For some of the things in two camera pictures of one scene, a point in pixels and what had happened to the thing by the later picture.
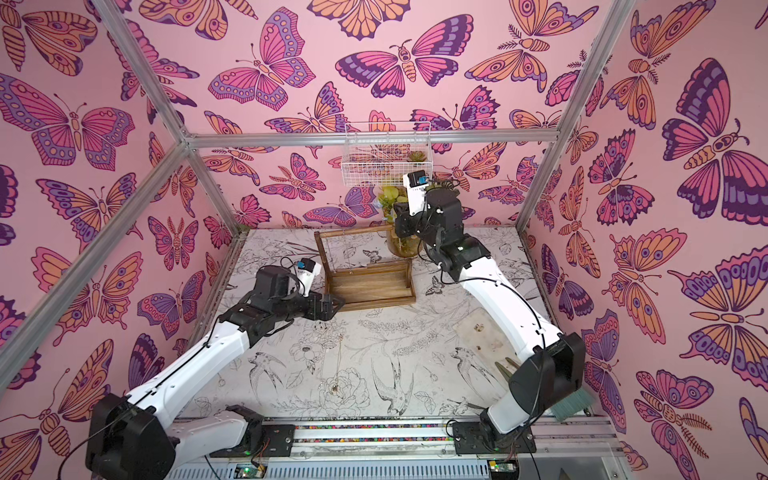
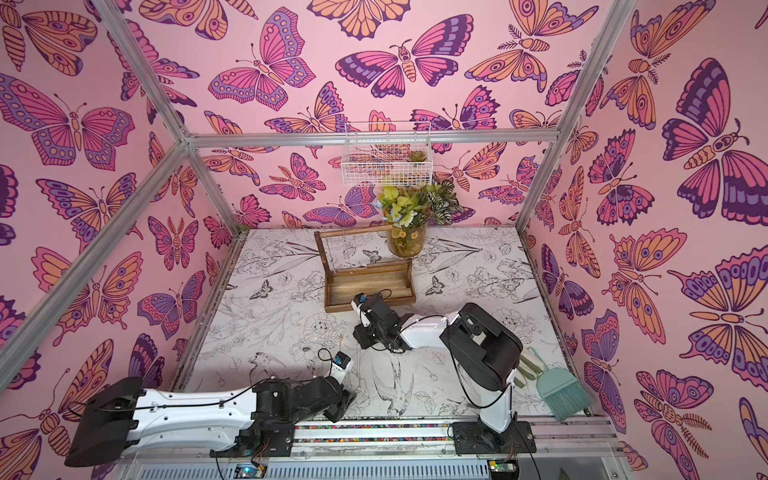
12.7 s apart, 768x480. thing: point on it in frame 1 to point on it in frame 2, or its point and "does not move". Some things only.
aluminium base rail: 564,449 does not move
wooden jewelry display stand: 368,286 does not move
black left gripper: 326,313 to 343,404
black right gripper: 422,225 to 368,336
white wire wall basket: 377,154 does not move
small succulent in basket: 417,156 does not move
